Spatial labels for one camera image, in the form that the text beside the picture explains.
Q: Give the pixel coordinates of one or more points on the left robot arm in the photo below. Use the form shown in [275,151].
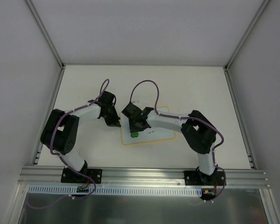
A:
[60,134]

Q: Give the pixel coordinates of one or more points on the white slotted cable duct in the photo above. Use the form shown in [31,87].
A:
[115,191]

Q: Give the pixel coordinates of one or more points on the green whiteboard eraser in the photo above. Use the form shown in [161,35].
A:
[134,134]

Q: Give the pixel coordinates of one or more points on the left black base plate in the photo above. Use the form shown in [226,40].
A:
[69,176]

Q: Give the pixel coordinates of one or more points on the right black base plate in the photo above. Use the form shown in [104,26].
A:
[197,178]

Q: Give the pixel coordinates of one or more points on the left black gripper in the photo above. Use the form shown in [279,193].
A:
[110,117]

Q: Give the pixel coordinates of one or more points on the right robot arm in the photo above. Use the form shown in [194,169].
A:
[198,132]

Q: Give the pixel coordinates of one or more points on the yellow framed small whiteboard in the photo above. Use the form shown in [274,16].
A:
[147,136]

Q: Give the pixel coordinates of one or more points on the aluminium mounting rail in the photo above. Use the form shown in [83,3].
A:
[149,177]

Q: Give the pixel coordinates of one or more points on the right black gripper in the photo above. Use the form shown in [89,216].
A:
[137,126]

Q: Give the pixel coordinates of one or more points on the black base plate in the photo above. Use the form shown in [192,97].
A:
[197,178]
[69,176]

